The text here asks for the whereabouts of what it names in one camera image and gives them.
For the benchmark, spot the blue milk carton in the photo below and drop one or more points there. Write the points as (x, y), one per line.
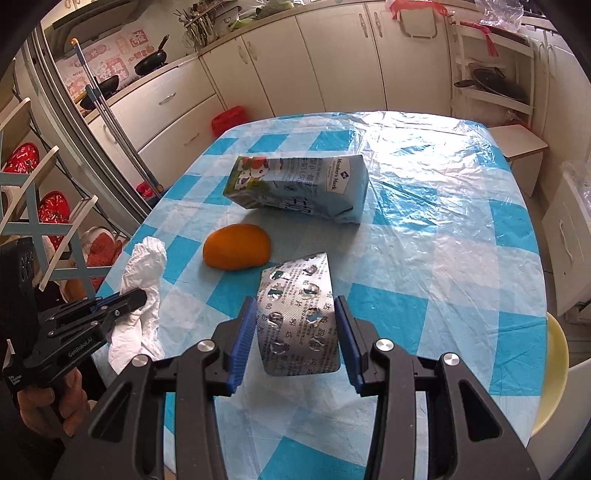
(333, 188)

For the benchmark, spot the red bag trash bin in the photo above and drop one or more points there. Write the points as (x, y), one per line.
(228, 119)

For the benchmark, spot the white wooden stool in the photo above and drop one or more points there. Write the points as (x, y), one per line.
(524, 152)

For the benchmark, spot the small black pan on stove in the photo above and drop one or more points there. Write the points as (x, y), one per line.
(106, 88)

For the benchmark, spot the clear plastic bag in drawer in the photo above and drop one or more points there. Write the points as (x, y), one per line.
(579, 173)

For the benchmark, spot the silver pill blister pack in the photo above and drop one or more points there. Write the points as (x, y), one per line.
(295, 318)

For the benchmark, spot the clear plastic bag on counter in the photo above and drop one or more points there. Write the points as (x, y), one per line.
(503, 14)

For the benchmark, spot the black wok on stove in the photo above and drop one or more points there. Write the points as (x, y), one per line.
(153, 61)

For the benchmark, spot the open white drawer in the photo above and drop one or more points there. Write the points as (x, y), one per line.
(567, 228)

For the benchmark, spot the white tissue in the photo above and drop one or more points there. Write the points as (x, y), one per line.
(137, 331)

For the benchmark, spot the blue white checkered tablecloth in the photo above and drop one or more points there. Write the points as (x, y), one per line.
(445, 259)

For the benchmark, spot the yellow plastic trash basin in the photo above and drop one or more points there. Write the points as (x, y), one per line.
(555, 375)

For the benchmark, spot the black frying pan on rack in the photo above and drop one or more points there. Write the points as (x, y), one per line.
(493, 80)

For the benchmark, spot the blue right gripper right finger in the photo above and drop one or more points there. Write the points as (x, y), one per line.
(347, 341)

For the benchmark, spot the person left hand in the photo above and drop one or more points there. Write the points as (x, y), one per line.
(51, 413)

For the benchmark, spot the white storage rack shelf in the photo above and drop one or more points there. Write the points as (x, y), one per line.
(471, 43)

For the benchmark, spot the red bag on cabinet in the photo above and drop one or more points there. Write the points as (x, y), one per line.
(396, 7)

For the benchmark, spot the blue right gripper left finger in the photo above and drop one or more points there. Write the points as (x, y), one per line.
(239, 343)

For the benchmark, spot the blue white folding rack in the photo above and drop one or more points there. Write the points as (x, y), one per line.
(48, 221)

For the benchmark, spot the blue mop handle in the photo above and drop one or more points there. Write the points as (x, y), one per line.
(114, 127)

